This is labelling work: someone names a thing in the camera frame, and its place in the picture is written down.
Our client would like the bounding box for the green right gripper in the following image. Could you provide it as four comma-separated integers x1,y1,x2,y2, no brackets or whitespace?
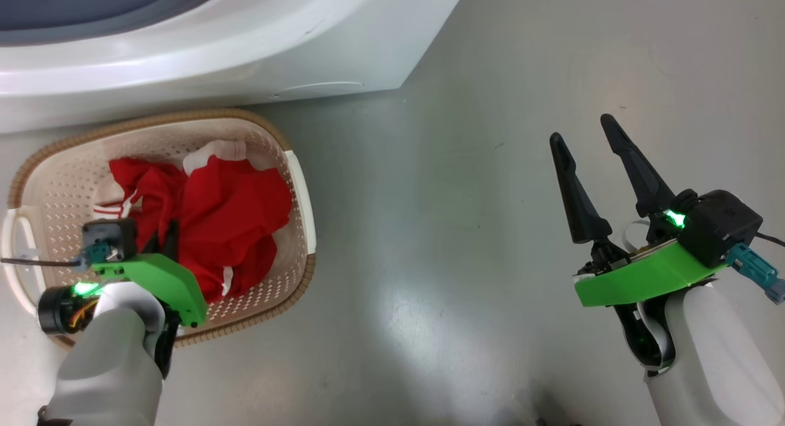
549,113,730,307

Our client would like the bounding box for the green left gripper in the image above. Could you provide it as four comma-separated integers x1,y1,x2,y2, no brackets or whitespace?
91,220,208,327

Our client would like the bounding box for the red and white garment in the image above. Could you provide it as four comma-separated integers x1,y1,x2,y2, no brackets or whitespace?
93,140,293,304

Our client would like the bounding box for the cream perforated laundry basket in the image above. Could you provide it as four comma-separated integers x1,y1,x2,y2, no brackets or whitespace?
0,108,318,349

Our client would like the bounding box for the white front-load washing machine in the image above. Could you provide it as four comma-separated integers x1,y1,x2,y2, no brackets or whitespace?
0,0,470,135

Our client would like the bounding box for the round white filter cover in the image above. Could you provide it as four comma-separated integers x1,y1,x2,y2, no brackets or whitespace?
270,81,366,101

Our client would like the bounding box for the teal left cable connector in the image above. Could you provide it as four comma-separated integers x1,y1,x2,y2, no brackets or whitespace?
78,242,115,272

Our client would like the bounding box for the teal cable connector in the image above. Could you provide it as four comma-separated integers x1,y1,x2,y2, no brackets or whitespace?
78,242,115,272
727,242,785,305

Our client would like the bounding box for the thin black left cable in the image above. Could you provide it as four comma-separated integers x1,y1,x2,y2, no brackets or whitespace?
0,257,83,269

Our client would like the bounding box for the teal right cable connector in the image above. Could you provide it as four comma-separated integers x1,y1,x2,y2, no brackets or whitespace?
727,242,785,305

